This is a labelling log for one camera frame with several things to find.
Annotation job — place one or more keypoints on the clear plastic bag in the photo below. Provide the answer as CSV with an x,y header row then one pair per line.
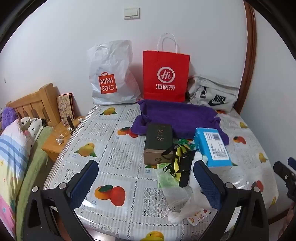
x,y
203,201

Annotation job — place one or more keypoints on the light green patterned packet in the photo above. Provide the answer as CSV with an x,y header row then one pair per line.
x,y
167,178

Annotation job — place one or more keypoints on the purple plush toy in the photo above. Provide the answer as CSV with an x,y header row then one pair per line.
x,y
8,117

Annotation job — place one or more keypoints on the green blanket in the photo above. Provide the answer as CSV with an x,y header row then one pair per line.
x,y
32,169

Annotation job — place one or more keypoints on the brown wooden door frame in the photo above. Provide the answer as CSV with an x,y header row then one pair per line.
x,y
249,58

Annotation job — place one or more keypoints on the brown book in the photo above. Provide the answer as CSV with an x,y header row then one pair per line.
x,y
66,106

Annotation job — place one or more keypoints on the small dark bottle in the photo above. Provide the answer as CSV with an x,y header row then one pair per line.
x,y
71,125

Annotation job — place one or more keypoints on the white earphones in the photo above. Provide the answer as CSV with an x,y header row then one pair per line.
x,y
59,140

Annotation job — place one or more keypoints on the grey waist bag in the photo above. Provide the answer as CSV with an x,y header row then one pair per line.
x,y
208,87

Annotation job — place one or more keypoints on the wooden headboard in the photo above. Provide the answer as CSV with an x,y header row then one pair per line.
x,y
34,102

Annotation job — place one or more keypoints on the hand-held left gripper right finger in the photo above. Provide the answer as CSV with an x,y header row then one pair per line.
x,y
208,183

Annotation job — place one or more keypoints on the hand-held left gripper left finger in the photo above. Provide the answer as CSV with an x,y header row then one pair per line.
x,y
84,183

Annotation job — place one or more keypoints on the white spotted plush toy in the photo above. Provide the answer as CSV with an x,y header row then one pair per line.
x,y
33,126

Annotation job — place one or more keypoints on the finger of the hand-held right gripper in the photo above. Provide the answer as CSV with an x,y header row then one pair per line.
x,y
283,172
291,161

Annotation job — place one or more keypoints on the dark green gold box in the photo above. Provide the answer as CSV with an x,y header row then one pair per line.
x,y
158,141

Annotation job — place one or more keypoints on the orange print packet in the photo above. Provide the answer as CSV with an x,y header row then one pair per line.
x,y
200,215

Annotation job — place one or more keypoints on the white glove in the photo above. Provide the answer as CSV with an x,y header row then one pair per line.
x,y
197,158

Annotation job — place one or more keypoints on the blue tissue pack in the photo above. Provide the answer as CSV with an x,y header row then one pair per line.
x,y
201,143

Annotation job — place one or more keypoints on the purple towel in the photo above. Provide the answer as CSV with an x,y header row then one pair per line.
x,y
182,115

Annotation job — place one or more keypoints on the striped pastel pillow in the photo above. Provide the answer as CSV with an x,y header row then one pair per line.
x,y
12,157

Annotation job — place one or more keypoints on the white plastic shopping bag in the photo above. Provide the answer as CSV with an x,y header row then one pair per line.
x,y
115,64

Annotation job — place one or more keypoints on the wooden nightstand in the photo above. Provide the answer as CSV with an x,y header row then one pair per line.
x,y
55,148

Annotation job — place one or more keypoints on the red paper bag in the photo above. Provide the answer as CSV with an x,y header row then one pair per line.
x,y
152,69

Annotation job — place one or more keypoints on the white light switch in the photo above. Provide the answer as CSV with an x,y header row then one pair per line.
x,y
131,13

